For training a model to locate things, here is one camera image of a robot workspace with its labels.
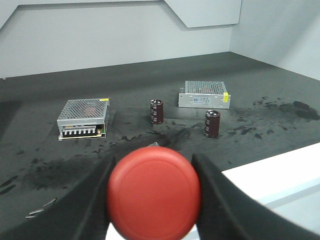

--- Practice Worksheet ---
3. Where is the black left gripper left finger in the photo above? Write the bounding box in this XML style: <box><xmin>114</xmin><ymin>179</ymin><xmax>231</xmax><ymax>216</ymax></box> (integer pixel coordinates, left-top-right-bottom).
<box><xmin>0</xmin><ymin>158</ymin><xmax>115</xmax><ymax>240</ymax></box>

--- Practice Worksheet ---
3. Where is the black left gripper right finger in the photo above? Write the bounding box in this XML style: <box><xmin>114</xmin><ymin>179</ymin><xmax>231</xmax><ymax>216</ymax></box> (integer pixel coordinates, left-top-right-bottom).
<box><xmin>191</xmin><ymin>153</ymin><xmax>320</xmax><ymax>240</ymax></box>

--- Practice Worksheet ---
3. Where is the right metal mesh power supply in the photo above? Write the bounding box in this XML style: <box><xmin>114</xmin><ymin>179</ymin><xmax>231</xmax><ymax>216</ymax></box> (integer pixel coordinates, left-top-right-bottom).
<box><xmin>178</xmin><ymin>80</ymin><xmax>231</xmax><ymax>109</ymax></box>

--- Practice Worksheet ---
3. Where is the left metal mesh power supply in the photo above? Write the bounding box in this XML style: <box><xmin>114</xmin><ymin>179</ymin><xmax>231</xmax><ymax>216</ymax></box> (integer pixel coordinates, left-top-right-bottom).
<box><xmin>57</xmin><ymin>97</ymin><xmax>110</xmax><ymax>141</ymax></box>

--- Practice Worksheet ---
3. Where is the dark red capacitor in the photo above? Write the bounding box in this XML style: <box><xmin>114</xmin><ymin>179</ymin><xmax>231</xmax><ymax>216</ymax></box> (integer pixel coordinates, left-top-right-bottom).
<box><xmin>150</xmin><ymin>99</ymin><xmax>164</xmax><ymax>125</ymax></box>
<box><xmin>204</xmin><ymin>109</ymin><xmax>221</xmax><ymax>138</ymax></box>

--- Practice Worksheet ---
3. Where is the metal mesh power supply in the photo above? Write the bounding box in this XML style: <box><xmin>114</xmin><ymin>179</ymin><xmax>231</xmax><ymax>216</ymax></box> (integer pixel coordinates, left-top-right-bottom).
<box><xmin>178</xmin><ymin>80</ymin><xmax>231</xmax><ymax>109</ymax></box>
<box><xmin>57</xmin><ymin>97</ymin><xmax>110</xmax><ymax>141</ymax></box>

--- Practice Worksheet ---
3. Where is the front dark red capacitor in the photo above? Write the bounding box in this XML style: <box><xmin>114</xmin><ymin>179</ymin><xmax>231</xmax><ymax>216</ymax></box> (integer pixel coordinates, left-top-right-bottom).
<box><xmin>204</xmin><ymin>109</ymin><xmax>221</xmax><ymax>138</ymax></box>

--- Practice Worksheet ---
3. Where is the rear dark red capacitor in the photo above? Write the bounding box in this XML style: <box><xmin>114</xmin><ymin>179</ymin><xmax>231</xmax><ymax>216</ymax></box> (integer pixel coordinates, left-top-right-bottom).
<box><xmin>150</xmin><ymin>99</ymin><xmax>164</xmax><ymax>125</ymax></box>

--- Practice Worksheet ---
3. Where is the red mushroom push button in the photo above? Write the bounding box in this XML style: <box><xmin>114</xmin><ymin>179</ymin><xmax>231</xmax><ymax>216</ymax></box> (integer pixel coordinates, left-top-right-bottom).
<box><xmin>106</xmin><ymin>146</ymin><xmax>201</xmax><ymax>240</ymax></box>

